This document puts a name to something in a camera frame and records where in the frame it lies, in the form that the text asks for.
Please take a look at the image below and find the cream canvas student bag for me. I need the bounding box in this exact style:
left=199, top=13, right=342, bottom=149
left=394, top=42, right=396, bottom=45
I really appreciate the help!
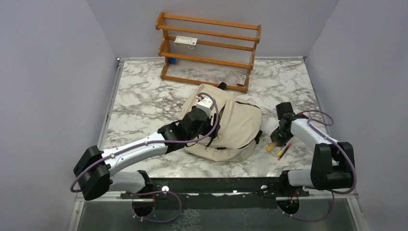
left=180, top=84, right=262, bottom=162

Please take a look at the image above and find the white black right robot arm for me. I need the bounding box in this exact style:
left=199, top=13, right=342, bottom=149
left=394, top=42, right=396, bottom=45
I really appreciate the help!
left=266, top=102, right=357, bottom=196

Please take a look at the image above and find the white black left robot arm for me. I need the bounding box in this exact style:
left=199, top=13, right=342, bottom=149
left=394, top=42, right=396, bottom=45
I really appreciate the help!
left=70, top=104, right=219, bottom=201

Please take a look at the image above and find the small red white card box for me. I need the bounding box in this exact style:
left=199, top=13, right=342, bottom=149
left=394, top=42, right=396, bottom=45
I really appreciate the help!
left=237, top=74, right=247, bottom=87

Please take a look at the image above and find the small blue item on shelf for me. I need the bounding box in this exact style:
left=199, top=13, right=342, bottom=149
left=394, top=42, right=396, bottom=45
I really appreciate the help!
left=168, top=57, right=177, bottom=64

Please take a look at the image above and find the orange wooden shelf rack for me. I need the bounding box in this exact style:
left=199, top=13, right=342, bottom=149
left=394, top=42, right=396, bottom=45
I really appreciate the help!
left=155, top=12, right=262, bottom=92

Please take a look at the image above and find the white red box on shelf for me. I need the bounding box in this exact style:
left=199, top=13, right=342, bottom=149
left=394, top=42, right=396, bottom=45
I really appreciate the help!
left=174, top=36, right=198, bottom=50

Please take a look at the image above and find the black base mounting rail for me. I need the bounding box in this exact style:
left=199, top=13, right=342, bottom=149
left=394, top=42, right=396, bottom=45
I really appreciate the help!
left=120, top=177, right=309, bottom=210

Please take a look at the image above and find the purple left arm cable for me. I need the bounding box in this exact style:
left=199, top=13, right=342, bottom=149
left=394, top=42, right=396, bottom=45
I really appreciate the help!
left=70, top=92, right=220, bottom=224

